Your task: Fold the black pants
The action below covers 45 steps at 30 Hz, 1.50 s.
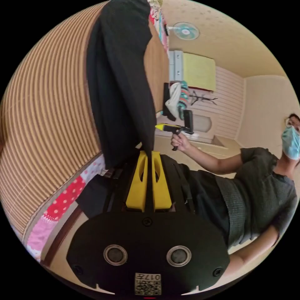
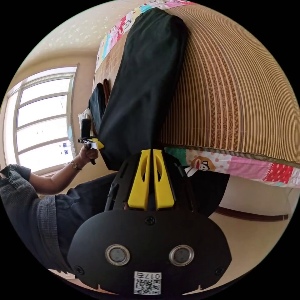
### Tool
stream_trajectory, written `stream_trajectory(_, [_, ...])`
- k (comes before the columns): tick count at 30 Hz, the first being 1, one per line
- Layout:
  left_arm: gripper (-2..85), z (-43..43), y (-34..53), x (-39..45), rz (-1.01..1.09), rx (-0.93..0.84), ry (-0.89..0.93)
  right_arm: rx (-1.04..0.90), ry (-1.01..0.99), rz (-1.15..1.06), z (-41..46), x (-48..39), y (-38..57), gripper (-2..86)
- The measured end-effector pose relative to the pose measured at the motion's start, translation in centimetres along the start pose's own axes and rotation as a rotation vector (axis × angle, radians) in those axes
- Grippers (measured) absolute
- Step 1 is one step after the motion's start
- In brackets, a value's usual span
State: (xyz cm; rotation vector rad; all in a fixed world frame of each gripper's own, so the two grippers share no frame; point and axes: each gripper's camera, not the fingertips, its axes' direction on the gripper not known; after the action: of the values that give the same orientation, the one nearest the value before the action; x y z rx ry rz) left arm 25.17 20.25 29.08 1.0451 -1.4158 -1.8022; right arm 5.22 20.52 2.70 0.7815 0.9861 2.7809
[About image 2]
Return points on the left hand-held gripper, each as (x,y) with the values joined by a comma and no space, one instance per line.
(88,143)

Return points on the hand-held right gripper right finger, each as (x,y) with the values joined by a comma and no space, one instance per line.
(164,187)

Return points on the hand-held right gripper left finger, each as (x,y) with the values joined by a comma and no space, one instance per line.
(140,185)

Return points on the black pants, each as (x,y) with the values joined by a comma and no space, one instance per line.
(145,84)

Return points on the person's left forearm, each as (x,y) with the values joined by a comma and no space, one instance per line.
(58,175)

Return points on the person's left hand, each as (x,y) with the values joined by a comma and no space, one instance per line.
(87,155)

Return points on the pile of clothes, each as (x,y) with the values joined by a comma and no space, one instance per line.
(97,103)

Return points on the window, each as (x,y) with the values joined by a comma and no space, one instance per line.
(39,119)

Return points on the person's body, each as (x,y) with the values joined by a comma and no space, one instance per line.
(46,215)

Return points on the bed with woven mat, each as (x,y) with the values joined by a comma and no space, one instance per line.
(225,89)

